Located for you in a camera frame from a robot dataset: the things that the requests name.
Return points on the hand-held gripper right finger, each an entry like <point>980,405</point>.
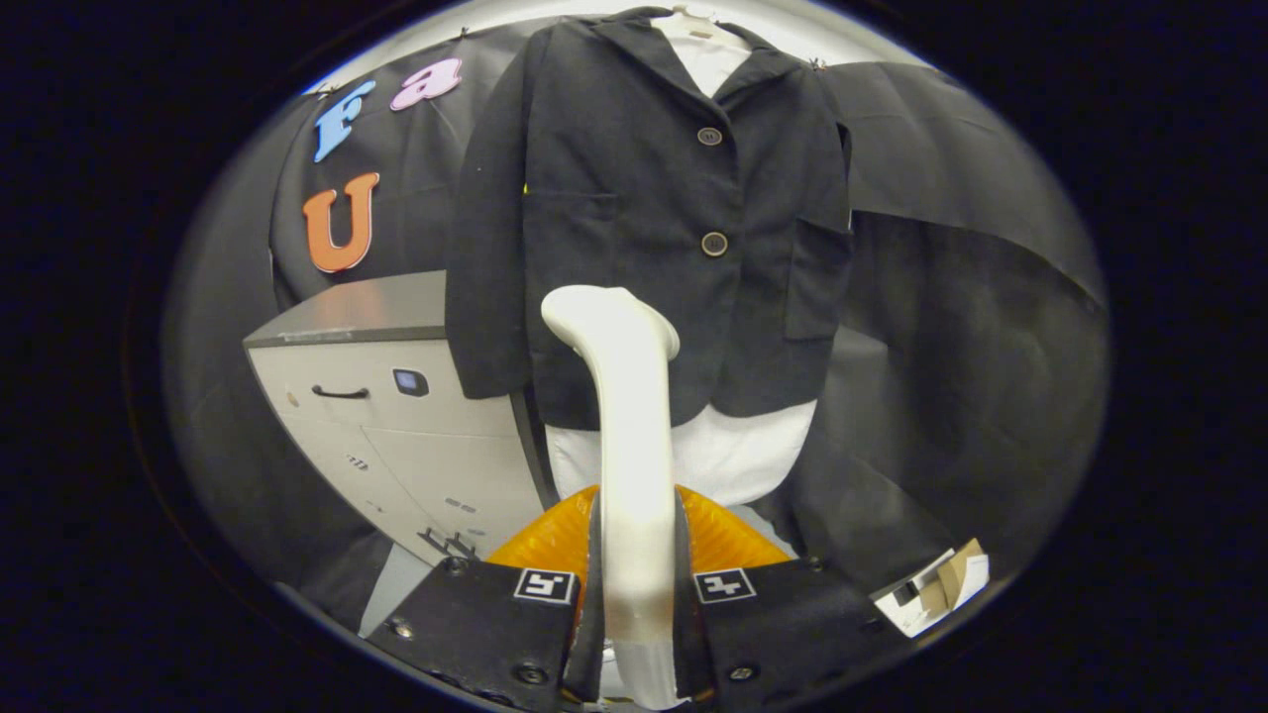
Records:
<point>688,644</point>

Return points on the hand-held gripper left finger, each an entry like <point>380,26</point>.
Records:
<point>589,644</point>

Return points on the black button jacket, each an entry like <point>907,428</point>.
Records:
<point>614,198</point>

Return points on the white mannequin torso on stand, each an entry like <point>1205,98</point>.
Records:
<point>733,456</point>

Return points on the white paper sheet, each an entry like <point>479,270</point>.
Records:
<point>916,620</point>

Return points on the grey drawer cabinet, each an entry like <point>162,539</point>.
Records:
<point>416,456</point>

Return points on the black backdrop cloth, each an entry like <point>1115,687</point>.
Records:
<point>971,347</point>

